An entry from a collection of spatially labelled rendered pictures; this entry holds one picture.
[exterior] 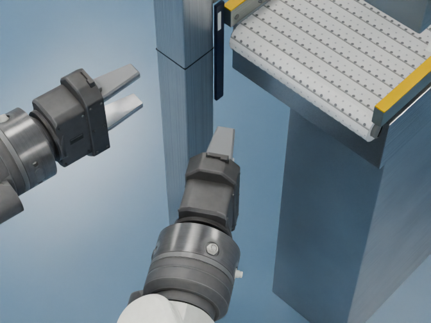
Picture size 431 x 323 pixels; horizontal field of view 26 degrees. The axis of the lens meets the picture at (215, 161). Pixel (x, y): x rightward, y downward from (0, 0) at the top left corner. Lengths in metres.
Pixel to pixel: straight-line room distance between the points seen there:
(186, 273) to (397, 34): 0.60
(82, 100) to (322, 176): 0.70
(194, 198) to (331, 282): 0.95
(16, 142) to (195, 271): 0.25
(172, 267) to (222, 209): 0.08
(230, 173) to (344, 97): 0.35
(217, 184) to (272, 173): 1.32
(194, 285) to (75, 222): 1.33
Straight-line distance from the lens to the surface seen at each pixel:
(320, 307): 2.00
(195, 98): 1.42
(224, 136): 1.03
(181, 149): 1.51
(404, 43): 1.36
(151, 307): 0.89
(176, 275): 0.91
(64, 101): 1.06
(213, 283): 0.92
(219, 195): 0.97
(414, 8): 1.06
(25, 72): 2.56
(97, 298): 2.12
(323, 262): 1.86
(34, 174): 1.05
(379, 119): 1.24
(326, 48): 1.34
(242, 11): 1.36
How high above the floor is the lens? 1.84
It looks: 53 degrees down
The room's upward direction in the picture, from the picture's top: straight up
